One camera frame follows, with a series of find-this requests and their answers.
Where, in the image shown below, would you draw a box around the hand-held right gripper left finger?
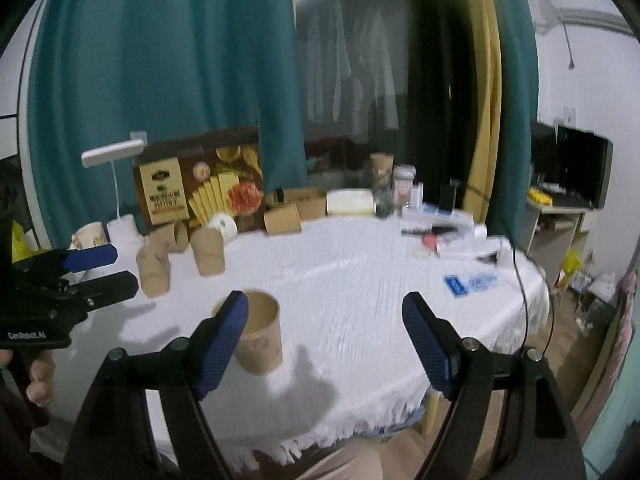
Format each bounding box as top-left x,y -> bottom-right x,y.
62,290 -> 250,480

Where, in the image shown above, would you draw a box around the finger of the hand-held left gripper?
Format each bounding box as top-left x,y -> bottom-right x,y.
12,244 -> 119,275
59,270 -> 140,312

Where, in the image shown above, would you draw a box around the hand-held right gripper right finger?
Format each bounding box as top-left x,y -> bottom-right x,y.
401,291 -> 587,480

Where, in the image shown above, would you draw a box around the white patterned paper cup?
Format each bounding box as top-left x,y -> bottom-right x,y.
71,222 -> 110,251

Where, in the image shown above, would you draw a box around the white paper cup lying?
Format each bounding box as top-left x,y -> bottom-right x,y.
208,213 -> 239,246

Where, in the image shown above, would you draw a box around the tall brown paper cup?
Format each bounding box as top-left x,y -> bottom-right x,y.
370,153 -> 396,191

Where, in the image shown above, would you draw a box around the person's left hand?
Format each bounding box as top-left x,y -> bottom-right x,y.
0,349 -> 55,409

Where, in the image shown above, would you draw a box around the yellow plastic bag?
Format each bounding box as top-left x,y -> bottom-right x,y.
11,220 -> 38,263

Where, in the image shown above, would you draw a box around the wooden table leg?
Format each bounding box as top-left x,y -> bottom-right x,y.
421,389 -> 442,437

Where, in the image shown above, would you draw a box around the blue and white packet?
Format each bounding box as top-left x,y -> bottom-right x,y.
467,272 -> 501,292

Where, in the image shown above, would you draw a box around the white desk lamp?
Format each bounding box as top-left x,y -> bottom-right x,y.
81,132 -> 148,251

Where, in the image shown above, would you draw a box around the white flat boxes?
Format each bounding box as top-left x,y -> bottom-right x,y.
402,202 -> 488,241

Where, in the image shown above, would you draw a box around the small cardboard box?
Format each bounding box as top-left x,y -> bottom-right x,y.
263,206 -> 302,235

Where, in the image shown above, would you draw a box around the brown printed food box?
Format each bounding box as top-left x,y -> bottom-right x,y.
132,126 -> 266,233

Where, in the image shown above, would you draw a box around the clear glass jar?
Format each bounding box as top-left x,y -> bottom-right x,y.
374,186 -> 396,219

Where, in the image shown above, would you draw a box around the white lidded jar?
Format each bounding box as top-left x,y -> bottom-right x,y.
393,165 -> 417,208

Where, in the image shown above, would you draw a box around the cardboard organizer box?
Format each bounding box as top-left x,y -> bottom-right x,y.
265,186 -> 328,221

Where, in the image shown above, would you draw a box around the white rectangular box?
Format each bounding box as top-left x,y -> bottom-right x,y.
326,188 -> 376,217

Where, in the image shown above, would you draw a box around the beige television cabinet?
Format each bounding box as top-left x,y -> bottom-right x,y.
520,195 -> 593,286

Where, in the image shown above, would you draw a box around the teal curtain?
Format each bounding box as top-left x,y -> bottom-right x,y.
482,0 -> 540,248
27,0 -> 307,248

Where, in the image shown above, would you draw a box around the pink cloth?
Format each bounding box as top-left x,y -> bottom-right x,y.
585,267 -> 640,441

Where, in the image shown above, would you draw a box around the black television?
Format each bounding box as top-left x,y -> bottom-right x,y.
530,121 -> 614,209

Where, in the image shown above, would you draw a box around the yellow curtain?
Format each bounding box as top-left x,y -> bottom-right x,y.
457,0 -> 502,226

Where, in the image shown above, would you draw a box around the white hanging garment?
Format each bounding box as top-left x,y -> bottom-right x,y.
305,2 -> 352,125
352,5 -> 402,132

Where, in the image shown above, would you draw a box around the white air conditioner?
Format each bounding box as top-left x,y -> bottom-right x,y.
534,0 -> 638,37

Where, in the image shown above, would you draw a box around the black cable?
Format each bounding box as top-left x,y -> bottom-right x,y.
450,179 -> 555,356

